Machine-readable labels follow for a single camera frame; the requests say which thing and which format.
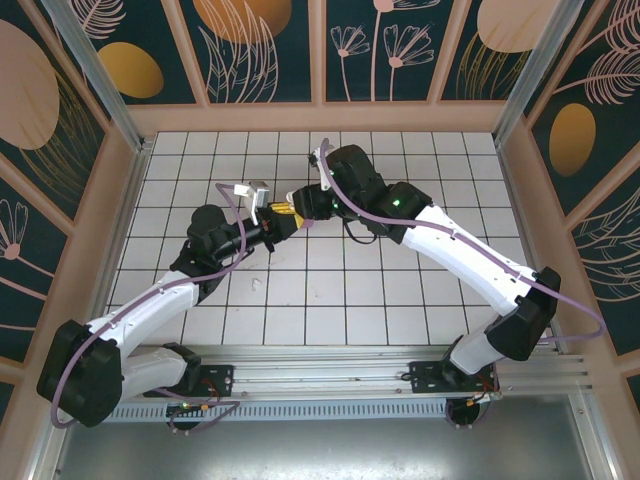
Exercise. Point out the panel with orange half circle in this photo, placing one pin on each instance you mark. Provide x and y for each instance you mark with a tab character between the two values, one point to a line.
250	75

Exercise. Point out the panel with fern and oval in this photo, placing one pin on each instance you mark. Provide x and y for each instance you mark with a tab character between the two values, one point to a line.
590	100

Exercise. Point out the panel with large cream oval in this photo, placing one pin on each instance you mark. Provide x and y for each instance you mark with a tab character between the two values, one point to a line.
30	100

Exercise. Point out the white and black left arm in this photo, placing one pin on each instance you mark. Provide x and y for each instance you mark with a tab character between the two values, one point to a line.
150	305

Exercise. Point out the panel with pink flowers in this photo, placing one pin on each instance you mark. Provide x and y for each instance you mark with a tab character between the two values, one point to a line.
380	75

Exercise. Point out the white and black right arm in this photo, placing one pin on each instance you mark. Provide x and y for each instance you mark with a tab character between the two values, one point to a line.
465	255

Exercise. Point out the panel with small orange oval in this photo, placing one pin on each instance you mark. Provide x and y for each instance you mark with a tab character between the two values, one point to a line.
150	30

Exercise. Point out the aluminium table side rail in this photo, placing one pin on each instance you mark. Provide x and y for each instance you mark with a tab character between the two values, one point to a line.
526	225
125	225

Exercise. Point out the panel with cream circle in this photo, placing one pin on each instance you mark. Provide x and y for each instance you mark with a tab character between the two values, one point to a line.
490	75

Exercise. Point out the panel with single flower outline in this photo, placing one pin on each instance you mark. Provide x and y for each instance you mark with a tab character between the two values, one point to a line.
30	260

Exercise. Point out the aluminium front post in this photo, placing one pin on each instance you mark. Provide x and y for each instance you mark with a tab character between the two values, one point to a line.
595	440
45	450

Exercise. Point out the aluminium corner post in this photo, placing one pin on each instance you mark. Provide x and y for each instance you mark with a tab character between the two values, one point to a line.
102	85
536	65

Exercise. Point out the panel with leaf outlines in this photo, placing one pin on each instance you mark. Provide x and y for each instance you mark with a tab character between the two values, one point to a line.
615	270

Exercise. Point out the grey metal sheet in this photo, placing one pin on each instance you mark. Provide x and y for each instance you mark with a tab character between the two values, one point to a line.
325	450

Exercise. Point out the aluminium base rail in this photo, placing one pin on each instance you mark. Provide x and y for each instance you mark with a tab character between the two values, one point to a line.
325	372

